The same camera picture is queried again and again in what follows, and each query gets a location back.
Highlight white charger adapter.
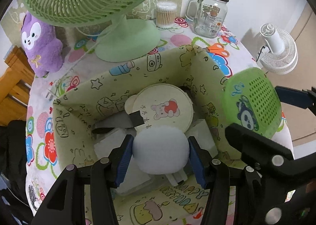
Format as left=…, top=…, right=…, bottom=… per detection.
left=166, top=169, right=187, bottom=187

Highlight green perforated panda speaker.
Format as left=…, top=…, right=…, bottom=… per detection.
left=222, top=67, right=282, bottom=138

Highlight white round puff case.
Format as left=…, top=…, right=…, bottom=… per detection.
left=132, top=126, right=190, bottom=175

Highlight purple plush bunny toy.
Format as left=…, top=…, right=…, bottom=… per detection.
left=21, top=12, right=63, bottom=77

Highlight yellow cartoon fabric storage box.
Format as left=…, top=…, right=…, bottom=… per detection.
left=52, top=44, right=247, bottom=225

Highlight white clip fan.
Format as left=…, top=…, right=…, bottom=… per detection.
left=258, top=23, right=298, bottom=75

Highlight green desk fan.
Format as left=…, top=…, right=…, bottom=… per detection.
left=23, top=0, right=161, bottom=63

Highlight orange scissors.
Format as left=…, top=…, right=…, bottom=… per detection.
left=203, top=43, right=230, bottom=58

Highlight black key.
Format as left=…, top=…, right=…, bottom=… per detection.
left=91, top=110, right=146, bottom=135

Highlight clear plastic case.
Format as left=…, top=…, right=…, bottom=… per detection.
left=94, top=128, right=153, bottom=196

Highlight floral tablecloth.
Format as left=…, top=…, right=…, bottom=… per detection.
left=26, top=18, right=293, bottom=224

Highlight cream round bear compact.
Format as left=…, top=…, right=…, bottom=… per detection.
left=124, top=83, right=194, bottom=132

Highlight wooden chair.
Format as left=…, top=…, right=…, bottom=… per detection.
left=0, top=46, right=35, bottom=126

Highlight white fan power plug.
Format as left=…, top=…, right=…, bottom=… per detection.
left=44, top=86, right=58, bottom=102

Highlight glass mug jar green lid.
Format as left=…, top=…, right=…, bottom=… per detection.
left=185, top=0, right=230, bottom=39

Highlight cotton swab container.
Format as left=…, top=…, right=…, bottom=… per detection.
left=155, top=1, right=177, bottom=29

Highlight black clothing on chair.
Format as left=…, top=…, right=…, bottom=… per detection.
left=1, top=120, right=33, bottom=224

